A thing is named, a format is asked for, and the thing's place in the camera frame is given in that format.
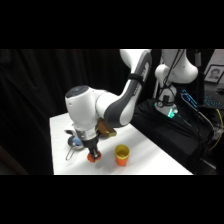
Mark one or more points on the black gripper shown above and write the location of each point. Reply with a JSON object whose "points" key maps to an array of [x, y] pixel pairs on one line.
{"points": [[90, 145]]}

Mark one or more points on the red patterned ball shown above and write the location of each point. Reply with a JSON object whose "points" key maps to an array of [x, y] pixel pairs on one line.
{"points": [[92, 159]]}

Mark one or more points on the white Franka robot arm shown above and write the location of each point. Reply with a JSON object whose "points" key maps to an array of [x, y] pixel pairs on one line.
{"points": [[86, 106]]}

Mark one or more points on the blue cloth ball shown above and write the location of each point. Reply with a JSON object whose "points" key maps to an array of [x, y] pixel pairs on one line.
{"points": [[76, 142]]}

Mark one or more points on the yellow plastic cup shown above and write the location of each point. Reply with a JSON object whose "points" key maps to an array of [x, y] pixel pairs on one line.
{"points": [[122, 151]]}

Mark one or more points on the orange plastic cup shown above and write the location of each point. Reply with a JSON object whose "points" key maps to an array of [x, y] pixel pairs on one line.
{"points": [[121, 161]]}

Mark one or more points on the black draped robot stand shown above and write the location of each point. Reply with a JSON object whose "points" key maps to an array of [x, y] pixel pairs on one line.
{"points": [[166, 133]]}

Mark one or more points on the black curtain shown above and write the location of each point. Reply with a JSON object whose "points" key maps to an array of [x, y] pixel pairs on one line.
{"points": [[33, 100]]}

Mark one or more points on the small green light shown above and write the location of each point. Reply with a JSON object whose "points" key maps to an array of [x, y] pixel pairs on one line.
{"points": [[171, 113]]}

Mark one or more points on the blue lit keyboard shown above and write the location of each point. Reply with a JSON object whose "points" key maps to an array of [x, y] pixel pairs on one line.
{"points": [[190, 99]]}

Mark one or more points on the framed portrait picture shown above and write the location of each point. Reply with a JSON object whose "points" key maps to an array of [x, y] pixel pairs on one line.
{"points": [[214, 73]]}

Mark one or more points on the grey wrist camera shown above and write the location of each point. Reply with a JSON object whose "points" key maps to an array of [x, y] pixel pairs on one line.
{"points": [[68, 131]]}

